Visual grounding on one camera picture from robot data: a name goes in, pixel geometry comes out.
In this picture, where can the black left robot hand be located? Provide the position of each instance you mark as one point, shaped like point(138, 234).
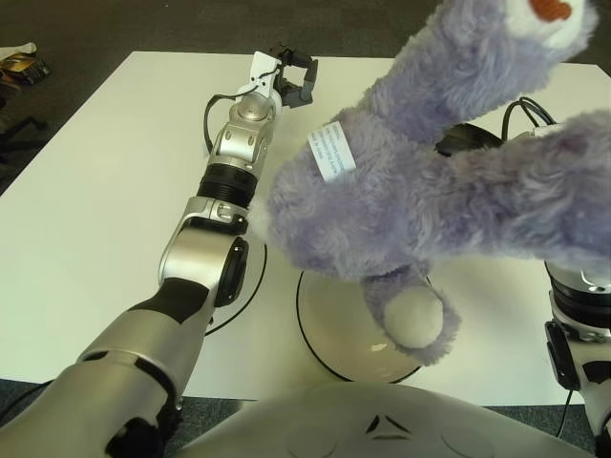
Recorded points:
point(301, 90)

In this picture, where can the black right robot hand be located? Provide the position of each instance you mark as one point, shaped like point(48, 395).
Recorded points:
point(468, 136)

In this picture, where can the purple plush bunny doll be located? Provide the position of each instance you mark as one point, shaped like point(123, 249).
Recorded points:
point(406, 200)

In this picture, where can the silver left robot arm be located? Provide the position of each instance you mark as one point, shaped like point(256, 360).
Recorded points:
point(191, 253)

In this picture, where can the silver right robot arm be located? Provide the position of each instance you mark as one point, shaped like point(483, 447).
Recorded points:
point(573, 281)

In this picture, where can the white plate with black rim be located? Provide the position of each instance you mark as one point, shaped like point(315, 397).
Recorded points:
point(334, 329)

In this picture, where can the dark box with gold print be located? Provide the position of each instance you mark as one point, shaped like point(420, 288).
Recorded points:
point(24, 69)

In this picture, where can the black office chair base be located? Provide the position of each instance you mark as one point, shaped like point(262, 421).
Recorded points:
point(19, 136)

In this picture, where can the white paper sheet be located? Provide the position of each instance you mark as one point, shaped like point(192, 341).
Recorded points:
point(14, 47)

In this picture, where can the grey robot torso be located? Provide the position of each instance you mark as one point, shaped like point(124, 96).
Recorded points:
point(334, 420)

